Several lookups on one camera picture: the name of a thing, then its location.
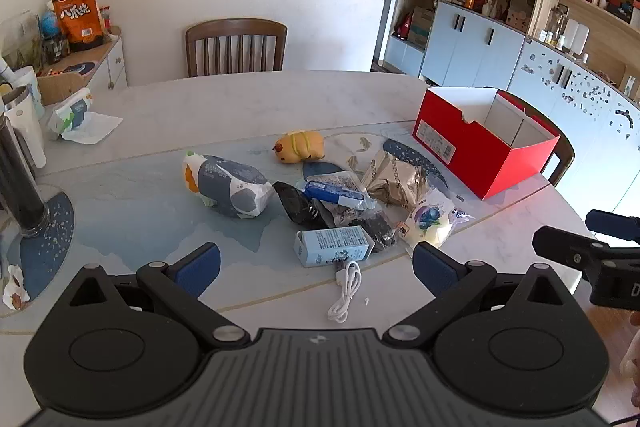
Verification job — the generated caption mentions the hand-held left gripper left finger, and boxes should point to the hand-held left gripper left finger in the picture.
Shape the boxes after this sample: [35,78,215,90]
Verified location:
[67,242,251,350]

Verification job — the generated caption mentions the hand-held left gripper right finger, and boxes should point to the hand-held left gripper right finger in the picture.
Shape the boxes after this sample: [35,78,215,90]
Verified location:
[382,241,573,350]

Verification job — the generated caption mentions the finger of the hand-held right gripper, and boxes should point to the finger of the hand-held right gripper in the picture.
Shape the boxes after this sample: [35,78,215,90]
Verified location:
[532,225,608,279]
[585,209,640,240]

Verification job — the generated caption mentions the white blueberry print packet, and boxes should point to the white blueberry print packet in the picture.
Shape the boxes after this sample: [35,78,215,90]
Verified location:
[396,188,473,249]

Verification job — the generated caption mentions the dark granule clear packet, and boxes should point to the dark granule clear packet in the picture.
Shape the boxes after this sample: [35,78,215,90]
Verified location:
[360,209,398,253]

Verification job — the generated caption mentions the grey white snack bag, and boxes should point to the grey white snack bag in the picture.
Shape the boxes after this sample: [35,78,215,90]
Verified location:
[181,151,273,219]

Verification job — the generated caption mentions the gold snack bag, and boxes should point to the gold snack bag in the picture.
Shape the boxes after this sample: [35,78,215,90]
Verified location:
[361,150,431,210]

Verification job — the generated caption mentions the light blue small carton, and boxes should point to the light blue small carton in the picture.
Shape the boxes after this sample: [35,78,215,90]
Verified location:
[294,225,376,268]

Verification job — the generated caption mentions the black snack packet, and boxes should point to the black snack packet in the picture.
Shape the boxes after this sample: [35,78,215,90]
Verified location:
[272,181,328,230]

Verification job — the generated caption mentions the red cardboard shoe box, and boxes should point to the red cardboard shoe box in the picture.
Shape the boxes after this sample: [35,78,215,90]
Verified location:
[412,87,562,200]

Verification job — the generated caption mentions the blue white packet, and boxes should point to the blue white packet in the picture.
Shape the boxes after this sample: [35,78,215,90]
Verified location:
[304,172,377,210]

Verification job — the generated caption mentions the yellow plush toy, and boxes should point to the yellow plush toy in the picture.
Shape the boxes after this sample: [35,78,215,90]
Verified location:
[273,130,326,164]

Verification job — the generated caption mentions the white marble desktop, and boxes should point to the white marble desktop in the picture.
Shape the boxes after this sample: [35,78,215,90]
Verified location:
[0,69,586,427]

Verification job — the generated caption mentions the person's right hand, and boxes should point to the person's right hand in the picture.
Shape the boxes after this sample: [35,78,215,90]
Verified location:
[619,309,640,408]

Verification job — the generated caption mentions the brown wooden chair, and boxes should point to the brown wooden chair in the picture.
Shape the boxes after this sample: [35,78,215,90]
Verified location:
[185,18,288,78]
[482,87,576,188]

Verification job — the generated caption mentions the crumpled paper scrap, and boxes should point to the crumpled paper scrap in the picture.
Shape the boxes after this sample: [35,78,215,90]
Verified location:
[2,264,26,310]

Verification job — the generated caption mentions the white rectangular containers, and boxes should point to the white rectangular containers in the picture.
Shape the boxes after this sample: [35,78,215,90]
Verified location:
[565,18,591,52]

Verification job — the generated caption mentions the dark steel cylinder container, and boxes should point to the dark steel cylinder container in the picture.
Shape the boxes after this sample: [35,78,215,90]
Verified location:
[0,109,51,238]

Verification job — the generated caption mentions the white green tissue pack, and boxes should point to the white green tissue pack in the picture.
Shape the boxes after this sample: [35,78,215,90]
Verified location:
[47,88,123,144]

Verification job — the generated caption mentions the white tumbler steel rim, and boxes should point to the white tumbler steel rim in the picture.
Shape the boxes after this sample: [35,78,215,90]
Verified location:
[0,87,48,170]

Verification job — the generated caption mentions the white wood side cabinet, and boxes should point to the white wood side cabinet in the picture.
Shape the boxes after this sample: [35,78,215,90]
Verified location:
[37,27,128,108]

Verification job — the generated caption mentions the cardboard tray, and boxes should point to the cardboard tray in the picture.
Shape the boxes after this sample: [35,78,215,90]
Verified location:
[37,72,85,106]

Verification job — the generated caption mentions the white printed cup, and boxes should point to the white printed cup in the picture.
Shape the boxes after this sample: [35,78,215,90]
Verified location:
[15,67,47,120]

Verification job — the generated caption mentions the cardboard carton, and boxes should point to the cardboard carton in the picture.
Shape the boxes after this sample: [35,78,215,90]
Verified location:
[407,7,436,48]

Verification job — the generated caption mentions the orange snack bag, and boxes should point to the orange snack bag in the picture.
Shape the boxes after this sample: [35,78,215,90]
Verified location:
[51,0,106,52]

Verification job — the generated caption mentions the small blue globe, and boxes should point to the small blue globe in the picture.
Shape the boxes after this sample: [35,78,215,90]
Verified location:
[40,9,61,38]

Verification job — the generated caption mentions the white usb cable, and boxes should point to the white usb cable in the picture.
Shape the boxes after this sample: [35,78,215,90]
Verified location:
[327,260,363,324]

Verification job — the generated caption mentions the blue wood wall cabinet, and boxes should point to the blue wood wall cabinet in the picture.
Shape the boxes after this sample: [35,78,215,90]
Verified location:
[372,0,640,228]

